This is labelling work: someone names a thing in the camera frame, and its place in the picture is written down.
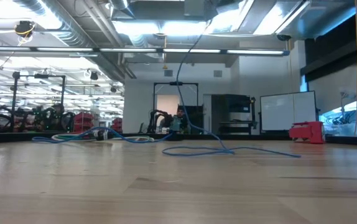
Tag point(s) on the long ceiling light bar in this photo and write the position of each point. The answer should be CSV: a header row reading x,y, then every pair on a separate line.
x,y
128,50

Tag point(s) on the black yellow ceiling reel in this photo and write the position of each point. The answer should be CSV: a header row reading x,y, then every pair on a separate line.
x,y
25,28

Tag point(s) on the white whiteboard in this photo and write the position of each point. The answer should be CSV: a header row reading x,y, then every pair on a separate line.
x,y
287,110

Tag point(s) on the black cabinet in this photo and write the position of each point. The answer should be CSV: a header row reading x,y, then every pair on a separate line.
x,y
231,105

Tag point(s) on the black background robot arm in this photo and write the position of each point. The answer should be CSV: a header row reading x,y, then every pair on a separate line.
x,y
152,119

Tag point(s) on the red storage bins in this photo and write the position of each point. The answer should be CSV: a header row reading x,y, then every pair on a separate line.
x,y
117,125
83,122

